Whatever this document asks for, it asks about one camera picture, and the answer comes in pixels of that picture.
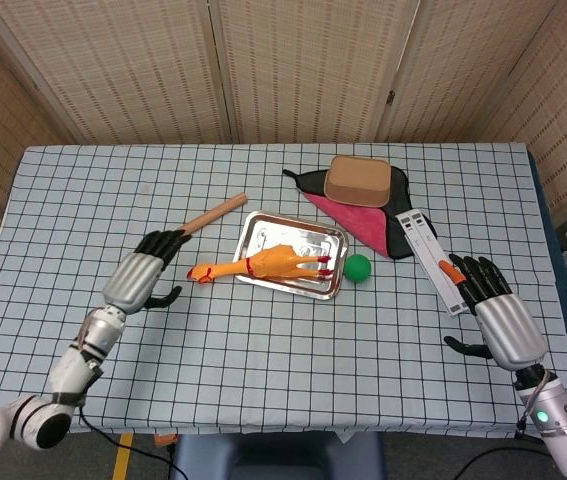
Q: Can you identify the red and black cloth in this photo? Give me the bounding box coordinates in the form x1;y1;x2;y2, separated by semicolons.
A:
281;166;438;262

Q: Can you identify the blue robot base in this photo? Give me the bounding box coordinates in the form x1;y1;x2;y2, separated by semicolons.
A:
169;431;387;480

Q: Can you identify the woven folding screen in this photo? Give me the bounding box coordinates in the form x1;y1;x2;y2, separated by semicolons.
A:
0;0;567;227

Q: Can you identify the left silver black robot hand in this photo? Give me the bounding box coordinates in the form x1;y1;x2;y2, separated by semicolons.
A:
101;229;195;317

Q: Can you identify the white flat strip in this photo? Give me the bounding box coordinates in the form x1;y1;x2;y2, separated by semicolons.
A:
407;209;468;313
394;211;467;318

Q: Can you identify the brown rectangular box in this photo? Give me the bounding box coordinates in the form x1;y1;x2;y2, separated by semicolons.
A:
323;155;393;209

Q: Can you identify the wooden round stick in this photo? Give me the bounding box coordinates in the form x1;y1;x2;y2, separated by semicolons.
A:
178;193;250;236

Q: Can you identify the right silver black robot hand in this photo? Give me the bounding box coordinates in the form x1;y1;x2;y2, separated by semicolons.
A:
439;252;549;373

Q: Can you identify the yellow rubber chicken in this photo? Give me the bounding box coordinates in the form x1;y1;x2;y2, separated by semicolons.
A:
185;243;336;287

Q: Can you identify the green ball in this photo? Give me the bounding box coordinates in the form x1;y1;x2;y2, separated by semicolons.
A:
343;252;374;285

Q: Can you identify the black cable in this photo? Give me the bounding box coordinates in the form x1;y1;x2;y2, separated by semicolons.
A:
454;443;555;480
77;405;194;480

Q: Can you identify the rectangular stainless steel tray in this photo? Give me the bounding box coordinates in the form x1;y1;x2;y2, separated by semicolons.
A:
234;210;351;302

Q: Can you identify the blue checkered tablecloth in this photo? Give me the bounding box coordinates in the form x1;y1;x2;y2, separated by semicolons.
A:
0;142;567;442

